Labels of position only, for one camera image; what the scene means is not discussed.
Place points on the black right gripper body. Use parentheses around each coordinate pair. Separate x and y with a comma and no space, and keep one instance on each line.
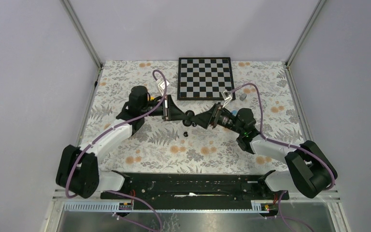
(217,116)

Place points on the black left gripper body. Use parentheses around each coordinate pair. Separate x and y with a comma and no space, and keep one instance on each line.
(168,113)

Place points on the small grey cube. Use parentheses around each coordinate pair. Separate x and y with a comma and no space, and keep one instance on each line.
(243,97)

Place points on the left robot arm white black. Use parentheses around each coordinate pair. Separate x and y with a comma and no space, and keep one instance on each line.
(78,170)

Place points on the black oval earbud case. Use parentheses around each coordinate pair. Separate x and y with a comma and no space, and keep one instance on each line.
(187,121)

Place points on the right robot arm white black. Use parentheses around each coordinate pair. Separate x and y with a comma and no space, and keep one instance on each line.
(308,170)

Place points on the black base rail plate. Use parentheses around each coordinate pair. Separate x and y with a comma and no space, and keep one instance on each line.
(200,191)

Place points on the black white checkerboard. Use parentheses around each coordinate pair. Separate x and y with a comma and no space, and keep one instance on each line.
(204,78)

